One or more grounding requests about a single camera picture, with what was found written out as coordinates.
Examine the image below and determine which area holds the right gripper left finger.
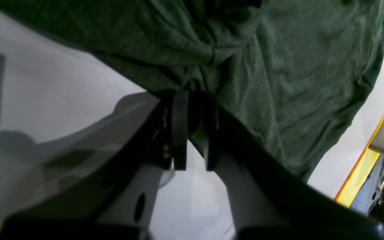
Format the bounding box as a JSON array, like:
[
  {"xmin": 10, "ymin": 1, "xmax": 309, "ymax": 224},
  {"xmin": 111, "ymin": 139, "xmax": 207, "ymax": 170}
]
[{"xmin": 0, "ymin": 91, "xmax": 190, "ymax": 240}]

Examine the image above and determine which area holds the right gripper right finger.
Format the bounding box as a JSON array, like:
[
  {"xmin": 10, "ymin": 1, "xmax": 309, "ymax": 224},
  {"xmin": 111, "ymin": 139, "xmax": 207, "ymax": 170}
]
[{"xmin": 203, "ymin": 97, "xmax": 384, "ymax": 240}]

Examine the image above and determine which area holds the dark green t-shirt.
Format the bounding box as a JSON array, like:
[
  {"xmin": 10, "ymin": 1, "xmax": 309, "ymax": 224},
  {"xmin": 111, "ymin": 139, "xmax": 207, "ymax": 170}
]
[{"xmin": 0, "ymin": 0, "xmax": 384, "ymax": 182}]

